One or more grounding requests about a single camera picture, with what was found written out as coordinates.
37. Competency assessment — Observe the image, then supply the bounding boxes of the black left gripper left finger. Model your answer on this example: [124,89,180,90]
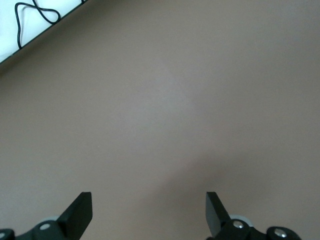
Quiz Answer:
[0,191,94,240]

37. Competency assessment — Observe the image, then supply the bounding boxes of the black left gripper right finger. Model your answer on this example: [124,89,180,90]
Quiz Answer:
[205,191,301,240]

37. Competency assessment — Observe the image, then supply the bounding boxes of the black cable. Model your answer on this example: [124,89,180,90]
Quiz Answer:
[14,0,62,50]

